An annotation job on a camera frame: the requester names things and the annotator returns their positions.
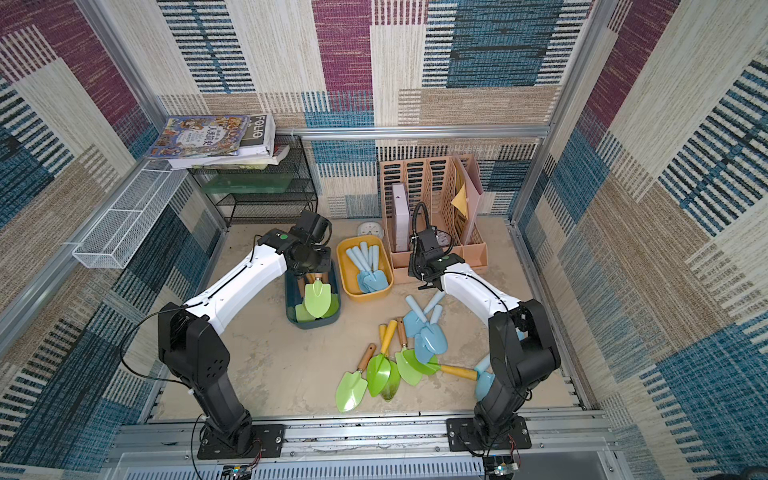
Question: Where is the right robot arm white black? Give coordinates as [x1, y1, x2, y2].
[409, 226, 561, 449]

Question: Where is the yellow storage tray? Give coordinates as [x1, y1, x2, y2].
[336, 235, 394, 302]

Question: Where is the white box in organizer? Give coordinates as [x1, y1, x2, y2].
[392, 183, 410, 253]

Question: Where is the pink folder with yellow paper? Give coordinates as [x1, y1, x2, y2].
[451, 154, 484, 245]

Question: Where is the green shovel yellow handle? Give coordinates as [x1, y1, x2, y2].
[367, 320, 401, 402]
[403, 350, 479, 381]

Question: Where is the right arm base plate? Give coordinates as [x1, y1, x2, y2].
[445, 415, 532, 455]

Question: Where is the pink desk file organizer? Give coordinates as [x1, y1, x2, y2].
[379, 155, 489, 284]

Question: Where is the colorful picture book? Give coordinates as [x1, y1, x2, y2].
[146, 115, 250, 159]

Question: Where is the green shovel wooden handle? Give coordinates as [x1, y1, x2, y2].
[304, 273, 332, 318]
[395, 317, 423, 386]
[295, 303, 316, 323]
[323, 294, 340, 318]
[335, 343, 376, 413]

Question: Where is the white wire mesh basket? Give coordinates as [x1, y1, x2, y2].
[72, 167, 186, 269]

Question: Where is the stack of white books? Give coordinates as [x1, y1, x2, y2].
[161, 113, 291, 170]

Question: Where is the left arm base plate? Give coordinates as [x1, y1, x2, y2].
[196, 423, 286, 460]

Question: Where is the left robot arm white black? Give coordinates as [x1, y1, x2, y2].
[158, 210, 332, 456]

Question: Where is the dark teal storage tray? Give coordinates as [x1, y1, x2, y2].
[283, 261, 341, 330]

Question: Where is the white alarm clock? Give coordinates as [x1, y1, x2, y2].
[356, 221, 384, 239]

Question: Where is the black wire shelf rack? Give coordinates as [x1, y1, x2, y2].
[189, 135, 319, 227]

